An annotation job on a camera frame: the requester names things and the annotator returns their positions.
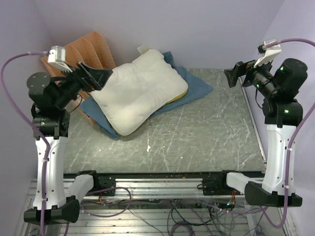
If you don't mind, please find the aluminium frame rail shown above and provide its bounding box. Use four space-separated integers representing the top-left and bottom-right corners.
27 176 269 200

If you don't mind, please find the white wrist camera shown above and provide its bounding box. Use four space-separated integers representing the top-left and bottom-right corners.
253 38 282 68
47 46 72 72

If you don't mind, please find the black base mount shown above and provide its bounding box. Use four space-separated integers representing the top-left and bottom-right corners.
94 174 116 197
196 171 229 196

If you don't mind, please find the white pillow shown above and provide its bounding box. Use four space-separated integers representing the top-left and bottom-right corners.
91 49 188 136

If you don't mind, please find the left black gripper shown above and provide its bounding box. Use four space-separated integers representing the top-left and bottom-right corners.
55 61 113 109

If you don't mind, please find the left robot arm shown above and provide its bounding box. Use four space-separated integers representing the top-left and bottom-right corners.
24 62 113 225

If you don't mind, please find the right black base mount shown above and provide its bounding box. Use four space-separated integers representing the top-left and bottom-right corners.
196 171 229 196

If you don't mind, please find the blue pillowcase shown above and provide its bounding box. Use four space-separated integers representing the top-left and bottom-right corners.
79 52 213 139

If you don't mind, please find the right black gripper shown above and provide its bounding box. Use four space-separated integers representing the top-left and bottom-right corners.
224 54 279 97

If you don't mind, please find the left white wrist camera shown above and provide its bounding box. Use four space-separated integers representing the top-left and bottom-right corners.
47 46 72 72

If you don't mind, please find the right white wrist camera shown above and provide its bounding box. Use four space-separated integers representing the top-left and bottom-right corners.
253 38 282 68

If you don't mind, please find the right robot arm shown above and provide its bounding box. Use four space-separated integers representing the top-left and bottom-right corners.
217 58 308 207

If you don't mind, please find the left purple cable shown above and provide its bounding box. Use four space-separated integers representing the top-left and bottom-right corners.
1 51 52 236

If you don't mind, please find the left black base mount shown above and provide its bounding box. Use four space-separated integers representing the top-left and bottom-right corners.
94 174 116 197

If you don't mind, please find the orange plastic file organizer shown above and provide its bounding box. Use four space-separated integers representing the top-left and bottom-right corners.
41 31 116 126

